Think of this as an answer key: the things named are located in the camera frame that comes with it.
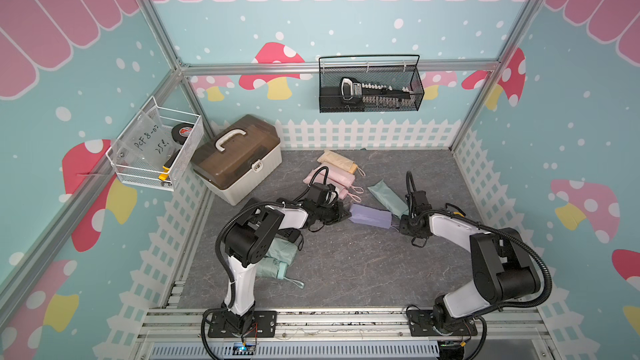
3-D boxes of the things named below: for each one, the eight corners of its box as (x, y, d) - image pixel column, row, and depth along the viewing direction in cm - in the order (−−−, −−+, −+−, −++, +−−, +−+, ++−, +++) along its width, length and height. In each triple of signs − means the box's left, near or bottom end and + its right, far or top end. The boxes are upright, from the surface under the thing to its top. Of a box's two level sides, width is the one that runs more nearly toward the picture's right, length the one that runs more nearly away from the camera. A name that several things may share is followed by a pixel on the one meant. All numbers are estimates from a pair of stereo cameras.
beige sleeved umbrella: (320, 162, 117) (320, 156, 114) (326, 154, 120) (326, 148, 117) (352, 176, 112) (352, 170, 109) (357, 168, 115) (358, 162, 112)
